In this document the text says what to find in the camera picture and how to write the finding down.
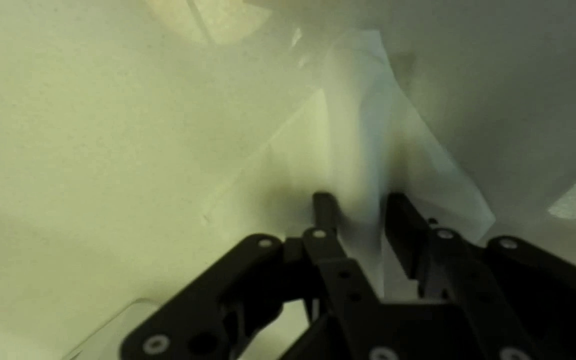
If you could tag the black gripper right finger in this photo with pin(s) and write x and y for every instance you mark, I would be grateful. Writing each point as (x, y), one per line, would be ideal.
(517, 299)

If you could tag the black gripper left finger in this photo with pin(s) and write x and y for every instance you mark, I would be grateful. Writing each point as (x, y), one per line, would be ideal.
(220, 313)

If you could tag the white paper napkin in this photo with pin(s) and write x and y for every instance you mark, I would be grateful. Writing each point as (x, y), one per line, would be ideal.
(360, 139)

